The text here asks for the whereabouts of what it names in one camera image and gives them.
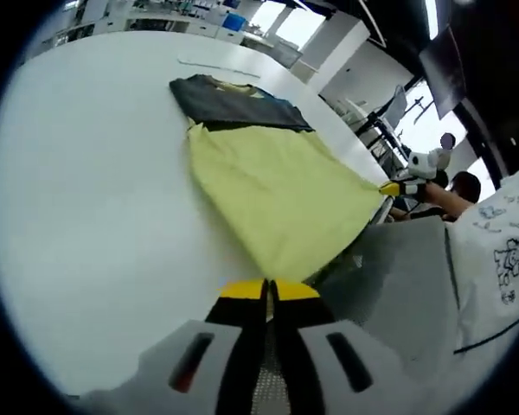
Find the ceiling light strip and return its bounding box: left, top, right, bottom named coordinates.
left=424, top=0, right=441, bottom=41

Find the grey mesh seat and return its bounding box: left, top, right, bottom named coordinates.
left=248, top=241, right=394, bottom=415

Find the black metal stand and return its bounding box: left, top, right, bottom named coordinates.
left=353, top=80, right=419, bottom=185

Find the person's white printed shirt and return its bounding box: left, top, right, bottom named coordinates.
left=451, top=160, right=519, bottom=352

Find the black cable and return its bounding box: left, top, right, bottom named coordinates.
left=452, top=316, right=519, bottom=356

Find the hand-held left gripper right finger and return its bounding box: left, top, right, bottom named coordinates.
left=269, top=278, right=400, bottom=415

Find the blue container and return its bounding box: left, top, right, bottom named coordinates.
left=221, top=11, right=247, bottom=33

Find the thin white template outline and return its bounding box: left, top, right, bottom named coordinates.
left=176, top=53, right=261, bottom=80

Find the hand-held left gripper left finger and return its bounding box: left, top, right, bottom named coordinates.
left=137, top=278, right=272, bottom=415

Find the black hanging monitor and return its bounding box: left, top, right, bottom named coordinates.
left=418, top=24, right=467, bottom=121

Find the white square pillar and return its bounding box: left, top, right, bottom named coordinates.
left=291, top=17, right=369, bottom=84

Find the white lab workbench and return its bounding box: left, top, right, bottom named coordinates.
left=42, top=8, right=246, bottom=45

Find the yellow long-sleeved garment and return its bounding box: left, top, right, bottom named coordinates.
left=169, top=73, right=394, bottom=283

